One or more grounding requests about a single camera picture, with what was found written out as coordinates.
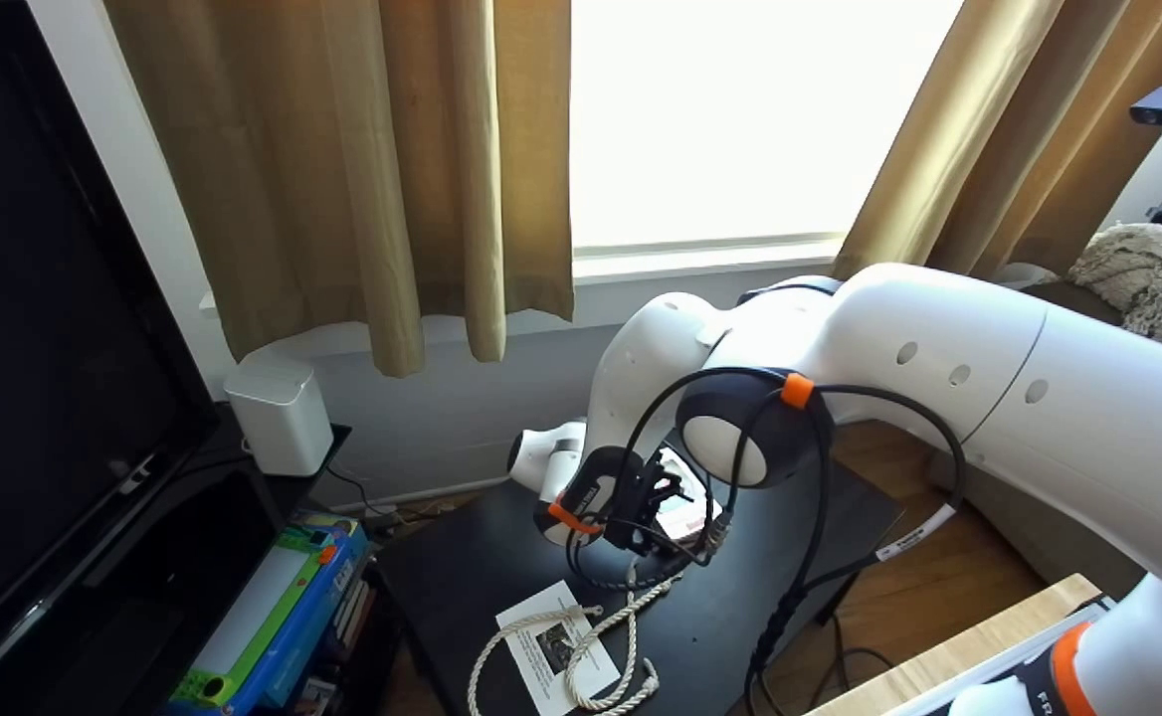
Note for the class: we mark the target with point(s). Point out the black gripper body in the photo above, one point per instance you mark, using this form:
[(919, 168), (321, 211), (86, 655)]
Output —
[(632, 502)]

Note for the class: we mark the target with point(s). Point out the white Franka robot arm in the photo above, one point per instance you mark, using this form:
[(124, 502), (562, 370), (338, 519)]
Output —
[(1004, 400)]

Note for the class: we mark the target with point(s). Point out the blue board game box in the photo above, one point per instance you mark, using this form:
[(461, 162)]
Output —
[(329, 597)]

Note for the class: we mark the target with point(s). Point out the white box device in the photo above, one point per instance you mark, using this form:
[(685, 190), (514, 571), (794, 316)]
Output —
[(284, 421)]

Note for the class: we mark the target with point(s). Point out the light wooden mounting board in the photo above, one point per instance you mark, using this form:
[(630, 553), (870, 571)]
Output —
[(963, 655)]

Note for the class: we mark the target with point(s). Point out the wide tan curtain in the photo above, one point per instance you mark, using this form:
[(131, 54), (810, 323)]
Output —
[(342, 162)]

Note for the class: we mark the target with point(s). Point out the black television stand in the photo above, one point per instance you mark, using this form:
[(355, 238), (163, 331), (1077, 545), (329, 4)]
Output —
[(167, 571)]

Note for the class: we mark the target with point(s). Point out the narrow tan curtain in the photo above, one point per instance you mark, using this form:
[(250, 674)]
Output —
[(1004, 107)]

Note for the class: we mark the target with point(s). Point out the grey fuzzy blanket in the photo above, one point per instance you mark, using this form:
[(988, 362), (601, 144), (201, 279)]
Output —
[(1159, 286)]

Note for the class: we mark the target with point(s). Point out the black television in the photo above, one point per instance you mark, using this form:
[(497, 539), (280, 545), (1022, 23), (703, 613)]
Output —
[(47, 331)]

